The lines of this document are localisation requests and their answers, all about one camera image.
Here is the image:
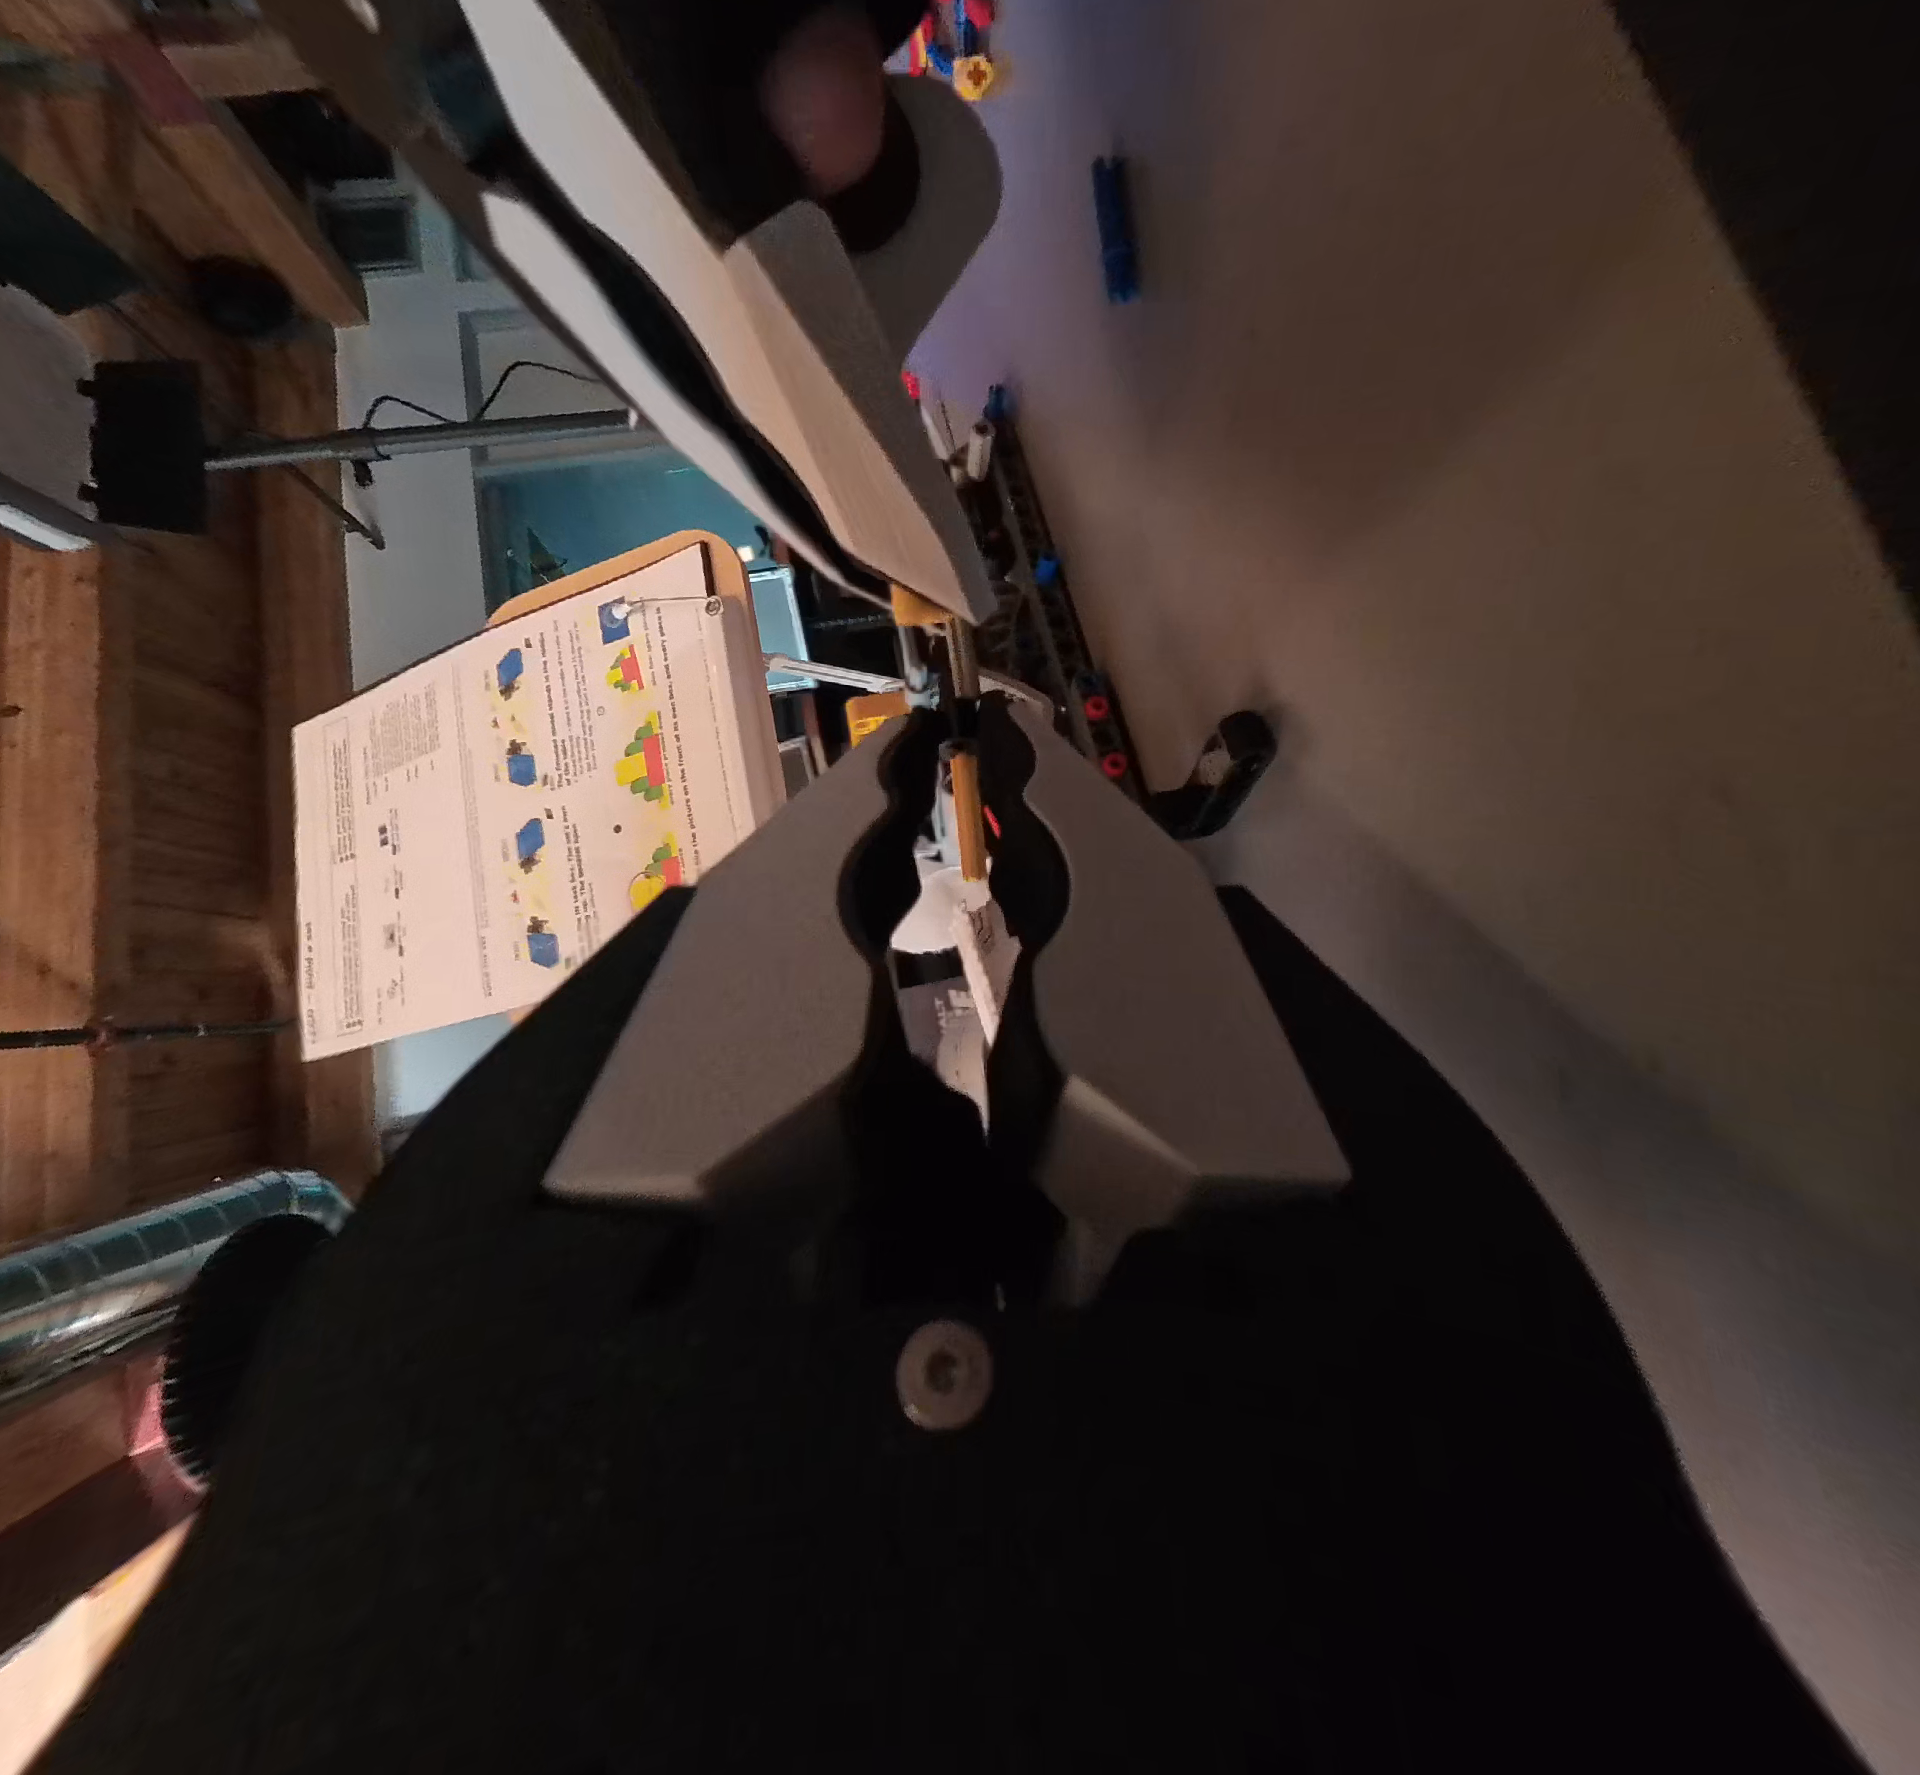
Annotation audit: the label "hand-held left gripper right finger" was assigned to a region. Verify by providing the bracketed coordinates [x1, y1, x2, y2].
[982, 697, 1351, 1302]

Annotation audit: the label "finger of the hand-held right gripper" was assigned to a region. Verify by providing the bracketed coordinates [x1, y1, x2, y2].
[476, 193, 906, 609]
[437, 0, 1002, 625]

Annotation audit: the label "person's right hand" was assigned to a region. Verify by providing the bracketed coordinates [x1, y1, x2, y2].
[755, 5, 889, 199]

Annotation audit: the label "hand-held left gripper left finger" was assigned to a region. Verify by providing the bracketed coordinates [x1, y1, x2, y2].
[539, 717, 947, 1302]

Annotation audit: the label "lego car chassis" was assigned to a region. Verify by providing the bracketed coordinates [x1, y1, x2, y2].
[899, 371, 1141, 817]

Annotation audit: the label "silver ventilation duct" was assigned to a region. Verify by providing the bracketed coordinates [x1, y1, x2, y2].
[0, 1166, 354, 1416]

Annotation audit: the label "blue lego axle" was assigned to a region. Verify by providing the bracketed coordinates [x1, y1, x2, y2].
[1090, 151, 1141, 303]

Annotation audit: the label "black angled lego piece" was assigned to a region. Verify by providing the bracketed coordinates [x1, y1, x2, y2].
[1154, 707, 1279, 841]

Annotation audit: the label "yellow lego connector grey axle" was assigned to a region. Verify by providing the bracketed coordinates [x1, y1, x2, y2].
[891, 581, 988, 719]

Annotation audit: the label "black wall speaker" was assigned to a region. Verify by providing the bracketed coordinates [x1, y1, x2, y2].
[78, 357, 211, 539]

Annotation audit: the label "printed task sheet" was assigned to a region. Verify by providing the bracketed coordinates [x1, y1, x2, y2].
[288, 541, 790, 1062]

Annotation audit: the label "grey metal pole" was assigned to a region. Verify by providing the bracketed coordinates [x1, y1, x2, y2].
[201, 407, 644, 475]

